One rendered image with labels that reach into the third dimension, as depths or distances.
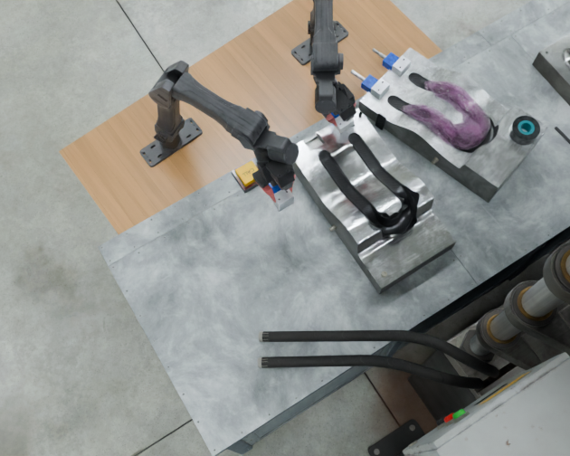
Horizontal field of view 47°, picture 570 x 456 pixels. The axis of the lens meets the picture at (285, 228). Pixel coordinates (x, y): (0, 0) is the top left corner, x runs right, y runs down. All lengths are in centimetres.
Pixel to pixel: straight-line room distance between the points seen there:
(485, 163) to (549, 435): 97
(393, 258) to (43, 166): 181
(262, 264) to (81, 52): 181
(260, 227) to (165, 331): 41
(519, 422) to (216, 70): 150
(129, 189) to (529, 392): 134
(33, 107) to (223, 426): 198
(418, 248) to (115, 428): 143
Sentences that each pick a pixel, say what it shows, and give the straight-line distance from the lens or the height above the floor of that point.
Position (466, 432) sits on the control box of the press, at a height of 147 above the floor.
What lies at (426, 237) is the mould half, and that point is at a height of 86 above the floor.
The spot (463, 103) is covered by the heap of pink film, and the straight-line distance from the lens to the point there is 210.
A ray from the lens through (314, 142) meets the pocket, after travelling 203.
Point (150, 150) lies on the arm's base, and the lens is 213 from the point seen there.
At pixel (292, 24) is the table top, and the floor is 80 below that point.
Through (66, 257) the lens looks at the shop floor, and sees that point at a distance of 297.
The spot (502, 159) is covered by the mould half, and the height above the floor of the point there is 91.
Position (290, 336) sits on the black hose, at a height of 85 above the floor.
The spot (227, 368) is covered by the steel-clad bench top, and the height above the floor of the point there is 80.
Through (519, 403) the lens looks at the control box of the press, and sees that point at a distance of 124.
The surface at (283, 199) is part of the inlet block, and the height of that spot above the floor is 96.
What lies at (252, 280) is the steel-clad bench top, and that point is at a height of 80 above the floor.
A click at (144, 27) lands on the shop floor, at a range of 344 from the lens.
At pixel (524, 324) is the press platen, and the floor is 129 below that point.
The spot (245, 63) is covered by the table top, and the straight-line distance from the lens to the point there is 226.
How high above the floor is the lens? 265
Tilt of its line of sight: 69 degrees down
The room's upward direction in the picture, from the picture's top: 5 degrees counter-clockwise
